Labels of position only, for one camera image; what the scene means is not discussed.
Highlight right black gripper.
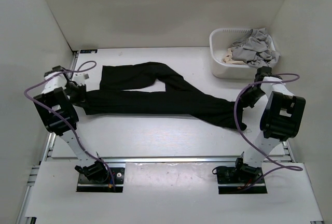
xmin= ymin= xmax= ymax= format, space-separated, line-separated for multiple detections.
xmin=236 ymin=84 xmax=266 ymax=108

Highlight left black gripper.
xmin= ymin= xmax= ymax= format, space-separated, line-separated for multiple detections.
xmin=64 ymin=82 xmax=89 ymax=110

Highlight black trousers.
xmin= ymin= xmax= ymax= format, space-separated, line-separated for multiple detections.
xmin=83 ymin=62 xmax=247 ymax=131

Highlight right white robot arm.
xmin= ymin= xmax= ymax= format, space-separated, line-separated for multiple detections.
xmin=233 ymin=66 xmax=306 ymax=183

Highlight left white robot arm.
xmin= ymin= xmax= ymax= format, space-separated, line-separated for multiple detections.
xmin=33 ymin=66 xmax=109 ymax=183

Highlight beige garment in basket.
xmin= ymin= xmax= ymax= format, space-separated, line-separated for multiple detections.
xmin=222 ymin=48 xmax=247 ymax=65

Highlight blue black corner label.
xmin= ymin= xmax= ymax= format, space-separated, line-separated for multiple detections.
xmin=80 ymin=49 xmax=98 ymax=54

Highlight grey garment in basket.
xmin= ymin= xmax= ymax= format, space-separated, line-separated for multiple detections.
xmin=230 ymin=28 xmax=280 ymax=68

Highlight white plastic basket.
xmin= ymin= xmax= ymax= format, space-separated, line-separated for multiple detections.
xmin=209 ymin=27 xmax=277 ymax=80

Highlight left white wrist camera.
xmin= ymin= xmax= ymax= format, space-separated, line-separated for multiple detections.
xmin=72 ymin=73 xmax=89 ymax=85

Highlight aluminium frame rail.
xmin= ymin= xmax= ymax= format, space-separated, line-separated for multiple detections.
xmin=15 ymin=50 xmax=325 ymax=224

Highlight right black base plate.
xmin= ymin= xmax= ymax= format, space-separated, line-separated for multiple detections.
xmin=212 ymin=166 xmax=268 ymax=195

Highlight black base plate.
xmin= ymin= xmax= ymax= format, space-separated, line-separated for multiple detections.
xmin=76 ymin=167 xmax=125 ymax=193
xmin=212 ymin=166 xmax=268 ymax=195

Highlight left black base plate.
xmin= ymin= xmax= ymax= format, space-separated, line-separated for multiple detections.
xmin=76 ymin=167 xmax=125 ymax=193

